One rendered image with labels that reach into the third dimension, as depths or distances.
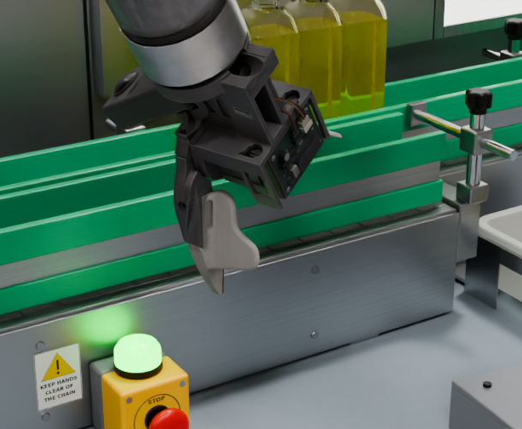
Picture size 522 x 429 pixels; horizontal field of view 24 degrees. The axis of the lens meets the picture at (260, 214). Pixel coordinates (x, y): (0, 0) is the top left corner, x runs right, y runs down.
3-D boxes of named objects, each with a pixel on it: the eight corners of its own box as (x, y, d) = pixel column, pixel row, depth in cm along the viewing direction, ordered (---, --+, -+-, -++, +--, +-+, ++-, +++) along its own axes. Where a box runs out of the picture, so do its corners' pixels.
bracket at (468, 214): (427, 226, 147) (431, 171, 144) (481, 255, 139) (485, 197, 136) (404, 233, 145) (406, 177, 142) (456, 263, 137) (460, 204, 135)
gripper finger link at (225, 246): (244, 325, 90) (251, 208, 87) (181, 300, 93) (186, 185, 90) (269, 311, 92) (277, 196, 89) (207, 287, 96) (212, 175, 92)
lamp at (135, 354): (148, 351, 117) (147, 323, 116) (171, 371, 114) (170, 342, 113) (106, 363, 115) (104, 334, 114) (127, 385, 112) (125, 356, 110)
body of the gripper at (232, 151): (282, 220, 87) (226, 109, 78) (187, 189, 92) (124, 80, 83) (335, 140, 90) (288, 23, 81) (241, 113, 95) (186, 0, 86)
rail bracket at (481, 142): (420, 167, 145) (426, 64, 140) (519, 214, 132) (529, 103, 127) (399, 172, 144) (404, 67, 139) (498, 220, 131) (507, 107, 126)
